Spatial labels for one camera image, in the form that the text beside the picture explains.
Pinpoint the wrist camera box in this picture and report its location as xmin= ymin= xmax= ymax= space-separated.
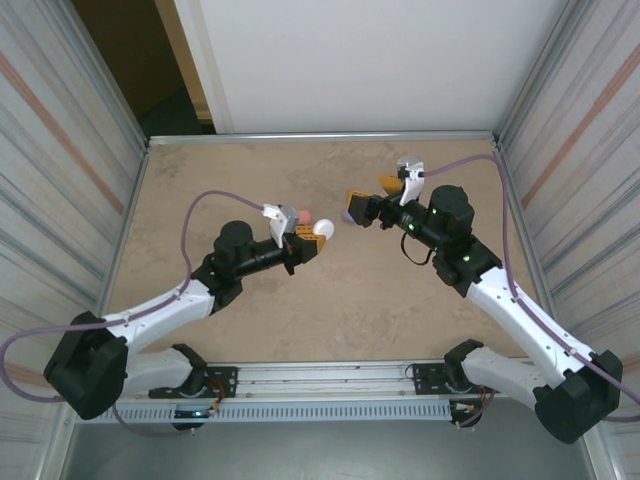
xmin=396 ymin=155 xmax=427 ymax=207
xmin=261 ymin=202 xmax=302 ymax=250

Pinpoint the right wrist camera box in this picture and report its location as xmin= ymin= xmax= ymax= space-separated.
xmin=396 ymin=155 xmax=427 ymax=207

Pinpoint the aluminium table edge rail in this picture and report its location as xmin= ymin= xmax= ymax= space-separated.
xmin=147 ymin=130 xmax=501 ymax=147

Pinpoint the aluminium side frame rail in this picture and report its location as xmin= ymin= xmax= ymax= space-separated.
xmin=492 ymin=142 xmax=569 ymax=356
xmin=89 ymin=142 xmax=151 ymax=364

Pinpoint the beige door frame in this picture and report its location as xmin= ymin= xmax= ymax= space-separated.
xmin=154 ymin=0 xmax=221 ymax=135

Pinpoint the aluminium mounting rail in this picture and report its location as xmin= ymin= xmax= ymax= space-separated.
xmin=52 ymin=357 xmax=599 ymax=404

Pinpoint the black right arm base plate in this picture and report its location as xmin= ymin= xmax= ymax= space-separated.
xmin=410 ymin=362 xmax=504 ymax=396

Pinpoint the grey slotted cable duct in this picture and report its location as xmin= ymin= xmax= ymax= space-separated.
xmin=73 ymin=399 xmax=454 ymax=424

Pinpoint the brown wooden door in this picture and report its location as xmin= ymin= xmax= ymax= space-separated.
xmin=72 ymin=0 xmax=201 ymax=121

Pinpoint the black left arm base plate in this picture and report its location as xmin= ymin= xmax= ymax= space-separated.
xmin=148 ymin=366 xmax=238 ymax=400

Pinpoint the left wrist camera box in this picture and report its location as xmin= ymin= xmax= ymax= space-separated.
xmin=261 ymin=202 xmax=302 ymax=250

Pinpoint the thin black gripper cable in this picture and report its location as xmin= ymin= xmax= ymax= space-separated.
xmin=401 ymin=232 xmax=435 ymax=267

